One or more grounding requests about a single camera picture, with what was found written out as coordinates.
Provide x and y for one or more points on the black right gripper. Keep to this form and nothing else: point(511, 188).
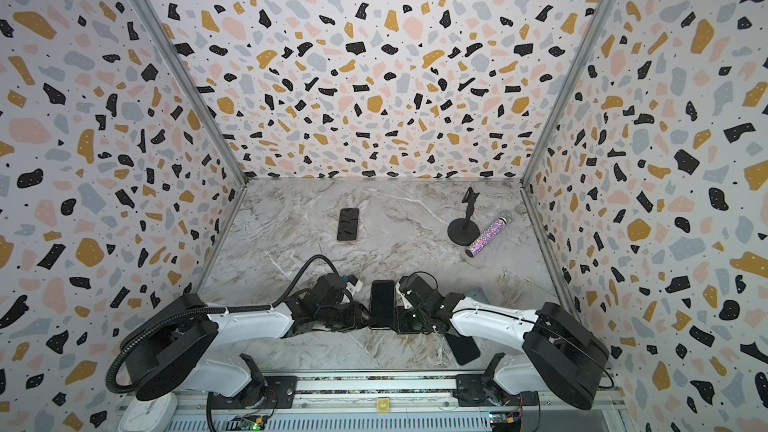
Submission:
point(411, 314)

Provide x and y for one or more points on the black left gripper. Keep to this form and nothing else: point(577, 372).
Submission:
point(356, 317)

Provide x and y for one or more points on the black phone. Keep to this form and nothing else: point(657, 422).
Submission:
point(382, 305)
point(464, 349)

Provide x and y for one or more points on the light blue phone case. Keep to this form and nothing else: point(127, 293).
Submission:
point(477, 294)

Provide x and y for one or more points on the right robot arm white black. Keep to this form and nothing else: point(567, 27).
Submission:
point(559, 354)

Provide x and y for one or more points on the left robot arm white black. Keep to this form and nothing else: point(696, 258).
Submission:
point(173, 349)

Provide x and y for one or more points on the black phone stand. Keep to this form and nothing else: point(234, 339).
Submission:
point(463, 231)

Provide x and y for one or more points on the glitter purple microphone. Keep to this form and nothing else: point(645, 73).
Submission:
point(489, 234)

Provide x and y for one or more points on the yellow sticker tag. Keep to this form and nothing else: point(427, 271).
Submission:
point(383, 405)

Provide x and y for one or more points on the white square clock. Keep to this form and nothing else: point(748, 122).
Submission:
point(149, 416)

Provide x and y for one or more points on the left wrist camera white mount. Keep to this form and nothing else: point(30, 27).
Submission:
point(351, 282)

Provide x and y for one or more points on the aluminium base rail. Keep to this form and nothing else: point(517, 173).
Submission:
point(419, 401)

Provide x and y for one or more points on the aluminium corner post right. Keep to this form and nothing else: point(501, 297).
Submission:
point(579, 63)

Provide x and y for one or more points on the aluminium corner post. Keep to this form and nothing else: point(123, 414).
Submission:
point(579, 63)
point(167, 51)

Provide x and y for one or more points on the aluminium corner post left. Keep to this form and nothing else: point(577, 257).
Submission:
point(167, 51)

